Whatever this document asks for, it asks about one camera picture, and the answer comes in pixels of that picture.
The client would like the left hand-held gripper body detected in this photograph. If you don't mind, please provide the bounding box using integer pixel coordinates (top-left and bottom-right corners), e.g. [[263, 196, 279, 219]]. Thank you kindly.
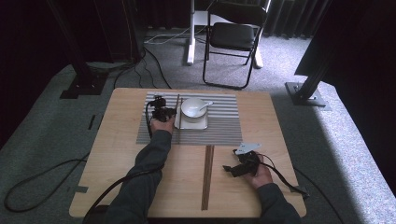
[[151, 95, 169, 123]]

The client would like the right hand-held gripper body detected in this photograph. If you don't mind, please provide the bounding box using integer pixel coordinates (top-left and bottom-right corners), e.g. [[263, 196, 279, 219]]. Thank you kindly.
[[233, 143, 262, 176]]

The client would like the row of brown chopsticks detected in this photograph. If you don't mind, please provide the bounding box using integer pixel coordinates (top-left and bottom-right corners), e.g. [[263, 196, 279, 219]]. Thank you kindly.
[[201, 145, 216, 211]]

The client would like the person's left hand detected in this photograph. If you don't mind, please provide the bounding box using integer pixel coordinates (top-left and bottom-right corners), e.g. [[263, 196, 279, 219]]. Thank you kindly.
[[149, 117, 176, 134]]

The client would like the person's right hand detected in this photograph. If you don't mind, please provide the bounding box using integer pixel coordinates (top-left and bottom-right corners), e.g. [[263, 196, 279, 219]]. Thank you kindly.
[[246, 155, 275, 189]]

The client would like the white bowl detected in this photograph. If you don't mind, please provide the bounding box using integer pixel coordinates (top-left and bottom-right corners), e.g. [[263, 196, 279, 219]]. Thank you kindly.
[[180, 97, 207, 119]]

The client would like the white square plate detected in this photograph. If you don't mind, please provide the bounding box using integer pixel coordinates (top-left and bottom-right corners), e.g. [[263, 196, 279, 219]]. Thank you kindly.
[[174, 102, 209, 131]]

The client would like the white spoon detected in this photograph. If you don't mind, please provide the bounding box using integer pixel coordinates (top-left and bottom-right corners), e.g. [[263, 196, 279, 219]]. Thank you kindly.
[[194, 101, 215, 114]]

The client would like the grey striped placemat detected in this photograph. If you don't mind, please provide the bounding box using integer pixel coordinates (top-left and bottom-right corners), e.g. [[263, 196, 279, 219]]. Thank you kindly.
[[135, 91, 244, 147]]

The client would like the black stand with base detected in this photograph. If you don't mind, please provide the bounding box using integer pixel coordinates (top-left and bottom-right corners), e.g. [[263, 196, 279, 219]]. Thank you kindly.
[[46, 0, 109, 100]]

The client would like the black folding chair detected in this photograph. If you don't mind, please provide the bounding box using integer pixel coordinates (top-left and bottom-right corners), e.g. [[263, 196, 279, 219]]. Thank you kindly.
[[202, 1, 269, 91]]

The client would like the dark curtain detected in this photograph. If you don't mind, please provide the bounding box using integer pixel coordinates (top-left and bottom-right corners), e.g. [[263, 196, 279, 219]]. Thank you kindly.
[[136, 0, 331, 40]]

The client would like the right hand-held gripper cable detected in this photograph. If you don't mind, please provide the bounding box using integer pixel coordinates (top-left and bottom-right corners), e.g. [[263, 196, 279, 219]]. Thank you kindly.
[[257, 152, 311, 199]]

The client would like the hand-held gripper cable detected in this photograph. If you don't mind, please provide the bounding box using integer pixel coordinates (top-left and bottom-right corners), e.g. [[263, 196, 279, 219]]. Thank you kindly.
[[82, 101, 165, 224], [257, 152, 311, 199]]

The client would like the black cable bundle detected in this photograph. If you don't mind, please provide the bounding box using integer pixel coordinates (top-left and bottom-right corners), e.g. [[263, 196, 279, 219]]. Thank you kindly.
[[112, 46, 173, 90]]

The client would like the white cable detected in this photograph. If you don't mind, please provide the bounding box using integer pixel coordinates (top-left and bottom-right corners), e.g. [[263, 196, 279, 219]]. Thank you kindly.
[[144, 26, 208, 45]]

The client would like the thin black cable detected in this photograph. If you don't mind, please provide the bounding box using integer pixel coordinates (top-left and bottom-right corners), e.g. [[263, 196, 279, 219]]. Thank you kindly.
[[293, 167, 344, 224]]

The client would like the black post with metal base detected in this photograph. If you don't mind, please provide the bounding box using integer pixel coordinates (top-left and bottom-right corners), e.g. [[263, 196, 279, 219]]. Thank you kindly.
[[285, 0, 356, 108]]

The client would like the left hand-held gripper cable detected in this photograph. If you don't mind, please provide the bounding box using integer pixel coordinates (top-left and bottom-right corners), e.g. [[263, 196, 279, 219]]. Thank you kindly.
[[82, 101, 165, 224]]

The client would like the long black cable loop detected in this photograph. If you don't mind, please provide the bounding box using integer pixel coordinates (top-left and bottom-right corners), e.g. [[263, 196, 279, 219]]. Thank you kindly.
[[3, 152, 91, 214]]

